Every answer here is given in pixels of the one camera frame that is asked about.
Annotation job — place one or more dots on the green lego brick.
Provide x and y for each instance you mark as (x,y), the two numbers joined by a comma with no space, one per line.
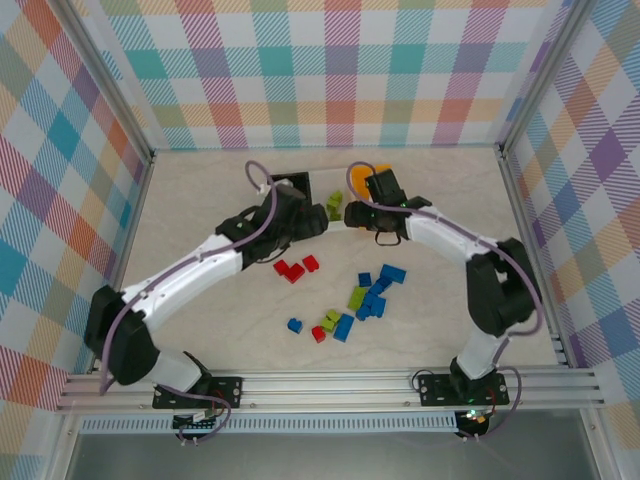
(330,320)
(337,197)
(356,298)
(331,205)
(335,215)

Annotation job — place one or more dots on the red lego brick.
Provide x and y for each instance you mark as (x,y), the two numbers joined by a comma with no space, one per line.
(318,334)
(281,267)
(311,263)
(295,273)

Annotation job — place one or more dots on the small blue lego brick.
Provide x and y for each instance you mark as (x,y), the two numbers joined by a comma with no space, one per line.
(371,301)
(295,325)
(378,309)
(361,314)
(365,279)

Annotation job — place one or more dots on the large blue lego brick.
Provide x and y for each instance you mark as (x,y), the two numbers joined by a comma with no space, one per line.
(393,272)
(344,328)

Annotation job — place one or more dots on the long blue lego brick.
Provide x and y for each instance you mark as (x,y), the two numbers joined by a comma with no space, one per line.
(378,287)

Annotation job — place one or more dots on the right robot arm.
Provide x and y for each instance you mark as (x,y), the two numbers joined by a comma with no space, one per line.
(440,232)

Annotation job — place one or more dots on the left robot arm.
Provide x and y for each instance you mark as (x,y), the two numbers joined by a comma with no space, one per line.
(185,280)

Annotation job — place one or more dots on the white plastic bin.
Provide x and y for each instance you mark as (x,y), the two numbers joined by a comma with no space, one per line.
(322,187)

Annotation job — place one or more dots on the orange plastic bin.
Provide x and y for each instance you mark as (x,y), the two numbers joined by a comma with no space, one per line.
(357,182)

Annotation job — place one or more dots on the black plastic bin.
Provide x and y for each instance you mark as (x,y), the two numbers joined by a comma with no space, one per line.
(302,182)

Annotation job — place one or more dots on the left controller board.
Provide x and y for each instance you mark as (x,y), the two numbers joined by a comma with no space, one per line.
(197,417)

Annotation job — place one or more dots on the controller board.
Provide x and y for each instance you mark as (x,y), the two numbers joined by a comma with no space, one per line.
(197,417)
(475,422)

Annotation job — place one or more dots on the grey metal panel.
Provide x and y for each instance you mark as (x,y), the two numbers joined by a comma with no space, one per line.
(325,457)

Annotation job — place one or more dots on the right controller board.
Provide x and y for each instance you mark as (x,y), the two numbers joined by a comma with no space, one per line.
(475,422)

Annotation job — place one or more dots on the aluminium front rail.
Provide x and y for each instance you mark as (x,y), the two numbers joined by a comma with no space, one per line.
(325,387)

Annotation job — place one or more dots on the aluminium rail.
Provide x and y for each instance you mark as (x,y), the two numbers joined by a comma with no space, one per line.
(325,387)
(537,250)
(126,245)

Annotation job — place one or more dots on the aluminium left side rail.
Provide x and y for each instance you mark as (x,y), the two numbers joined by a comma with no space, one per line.
(126,245)

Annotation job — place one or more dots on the aluminium right side rail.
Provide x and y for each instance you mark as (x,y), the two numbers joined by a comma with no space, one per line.
(537,250)

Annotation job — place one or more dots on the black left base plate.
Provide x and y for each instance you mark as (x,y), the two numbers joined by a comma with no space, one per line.
(230,390)

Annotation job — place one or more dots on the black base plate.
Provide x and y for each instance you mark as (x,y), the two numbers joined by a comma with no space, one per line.
(230,390)
(432,390)

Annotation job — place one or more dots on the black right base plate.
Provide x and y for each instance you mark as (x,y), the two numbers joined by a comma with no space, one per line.
(432,390)

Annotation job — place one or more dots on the aluminium right frame post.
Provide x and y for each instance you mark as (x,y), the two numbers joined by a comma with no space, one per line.
(544,75)

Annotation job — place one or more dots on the aluminium frame post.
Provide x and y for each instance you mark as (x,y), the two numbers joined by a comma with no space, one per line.
(109,75)
(544,75)

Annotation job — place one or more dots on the aluminium left frame post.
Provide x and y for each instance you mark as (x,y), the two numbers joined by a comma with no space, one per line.
(109,75)

